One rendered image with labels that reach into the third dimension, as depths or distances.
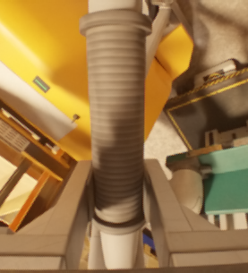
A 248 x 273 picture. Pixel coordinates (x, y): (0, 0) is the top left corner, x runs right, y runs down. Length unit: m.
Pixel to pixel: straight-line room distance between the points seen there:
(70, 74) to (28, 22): 0.20
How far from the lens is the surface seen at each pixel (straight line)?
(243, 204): 1.03
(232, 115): 1.39
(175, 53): 1.13
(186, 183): 0.98
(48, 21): 0.78
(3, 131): 0.92
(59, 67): 0.72
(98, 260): 0.18
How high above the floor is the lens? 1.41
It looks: 43 degrees down
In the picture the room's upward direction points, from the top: 160 degrees counter-clockwise
